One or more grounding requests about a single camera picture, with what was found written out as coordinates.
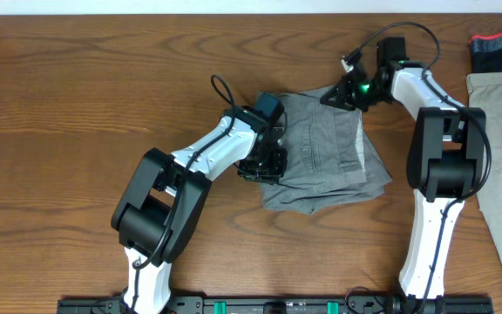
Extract black mounting rail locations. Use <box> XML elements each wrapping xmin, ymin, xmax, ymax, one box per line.
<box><xmin>57</xmin><ymin>293</ymin><xmax>494</xmax><ymax>314</ymax></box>

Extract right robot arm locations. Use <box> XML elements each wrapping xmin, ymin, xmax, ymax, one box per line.
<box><xmin>321</xmin><ymin>57</ymin><xmax>491</xmax><ymax>304</ymax></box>

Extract black garment red trim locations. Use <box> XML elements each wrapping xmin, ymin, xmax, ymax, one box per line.
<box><xmin>469</xmin><ymin>32</ymin><xmax>502</xmax><ymax>73</ymax></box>

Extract grey shorts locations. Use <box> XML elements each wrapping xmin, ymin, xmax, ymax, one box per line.
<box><xmin>260</xmin><ymin>87</ymin><xmax>392</xmax><ymax>215</ymax></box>

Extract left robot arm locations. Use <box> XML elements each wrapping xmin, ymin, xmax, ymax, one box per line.
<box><xmin>111</xmin><ymin>102</ymin><xmax>288</xmax><ymax>313</ymax></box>

